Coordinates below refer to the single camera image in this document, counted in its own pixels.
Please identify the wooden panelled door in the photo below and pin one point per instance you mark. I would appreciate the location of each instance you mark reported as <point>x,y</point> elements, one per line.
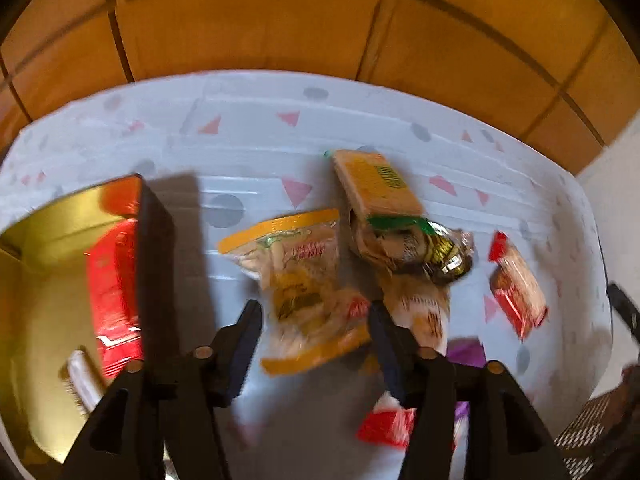
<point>250,20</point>

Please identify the brown snack stick red ends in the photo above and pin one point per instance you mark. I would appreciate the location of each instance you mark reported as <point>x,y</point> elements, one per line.
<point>515,290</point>

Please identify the white orange snack packet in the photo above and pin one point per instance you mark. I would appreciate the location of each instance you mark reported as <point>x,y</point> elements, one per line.
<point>420,310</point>

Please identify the orange biscuit packet green ends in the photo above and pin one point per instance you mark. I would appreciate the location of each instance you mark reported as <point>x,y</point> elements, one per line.
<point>375,185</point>

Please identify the dark coffee sachet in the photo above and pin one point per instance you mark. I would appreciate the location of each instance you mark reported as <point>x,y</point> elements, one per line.
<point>440,255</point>

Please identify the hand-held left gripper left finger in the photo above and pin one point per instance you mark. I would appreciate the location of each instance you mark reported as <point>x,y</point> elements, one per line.
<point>245,342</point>

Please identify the yellow clear snack packet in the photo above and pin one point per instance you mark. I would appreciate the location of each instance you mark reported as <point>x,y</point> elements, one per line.
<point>300,280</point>

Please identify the beige coffee sachet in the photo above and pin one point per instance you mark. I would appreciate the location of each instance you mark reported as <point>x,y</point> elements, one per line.
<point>375,245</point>

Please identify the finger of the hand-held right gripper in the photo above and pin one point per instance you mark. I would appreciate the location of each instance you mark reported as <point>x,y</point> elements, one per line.
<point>625,310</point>

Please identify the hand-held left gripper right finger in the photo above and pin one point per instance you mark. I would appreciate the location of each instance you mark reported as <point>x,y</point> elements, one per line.
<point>387,360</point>

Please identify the woven cane chair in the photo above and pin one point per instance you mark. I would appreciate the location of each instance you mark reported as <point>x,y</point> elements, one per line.
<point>600,420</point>

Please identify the black box with gold lining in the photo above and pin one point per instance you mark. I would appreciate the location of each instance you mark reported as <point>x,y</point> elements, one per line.
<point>45,230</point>

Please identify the purple snack packet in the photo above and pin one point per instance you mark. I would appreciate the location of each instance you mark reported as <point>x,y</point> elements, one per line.
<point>467,352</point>

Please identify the small red snack packet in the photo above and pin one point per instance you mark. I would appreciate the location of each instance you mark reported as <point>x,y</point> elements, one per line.
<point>385,425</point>

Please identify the large red snack packet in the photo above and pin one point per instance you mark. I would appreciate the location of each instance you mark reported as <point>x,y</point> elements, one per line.
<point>112,300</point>

